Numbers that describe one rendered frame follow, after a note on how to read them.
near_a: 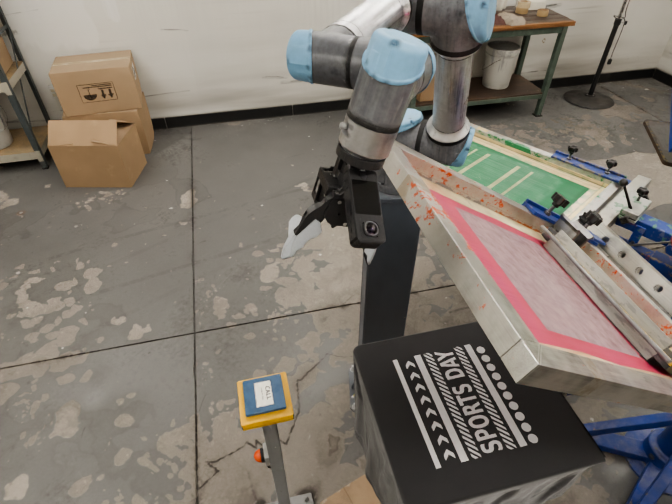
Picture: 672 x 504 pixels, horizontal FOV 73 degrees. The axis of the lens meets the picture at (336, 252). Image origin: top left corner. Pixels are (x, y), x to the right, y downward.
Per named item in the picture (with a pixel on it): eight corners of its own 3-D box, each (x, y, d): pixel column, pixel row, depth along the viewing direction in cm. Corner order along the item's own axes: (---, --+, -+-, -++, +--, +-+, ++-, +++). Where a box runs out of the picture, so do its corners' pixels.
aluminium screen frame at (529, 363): (515, 384, 53) (539, 364, 52) (370, 147, 96) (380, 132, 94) (757, 430, 93) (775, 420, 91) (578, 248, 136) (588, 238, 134)
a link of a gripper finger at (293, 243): (278, 240, 76) (321, 206, 73) (284, 264, 71) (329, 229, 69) (265, 230, 74) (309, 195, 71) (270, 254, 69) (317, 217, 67)
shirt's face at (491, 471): (409, 511, 97) (409, 510, 96) (354, 348, 128) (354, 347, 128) (605, 458, 105) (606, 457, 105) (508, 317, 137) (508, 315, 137)
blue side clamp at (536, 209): (518, 229, 118) (538, 208, 115) (508, 218, 122) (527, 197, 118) (582, 259, 133) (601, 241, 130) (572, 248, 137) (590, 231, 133)
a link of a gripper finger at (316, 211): (306, 239, 71) (349, 206, 69) (308, 246, 70) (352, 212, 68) (286, 223, 68) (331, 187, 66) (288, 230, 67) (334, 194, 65)
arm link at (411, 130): (385, 142, 145) (388, 101, 136) (426, 150, 142) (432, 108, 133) (373, 160, 137) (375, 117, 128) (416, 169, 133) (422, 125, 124)
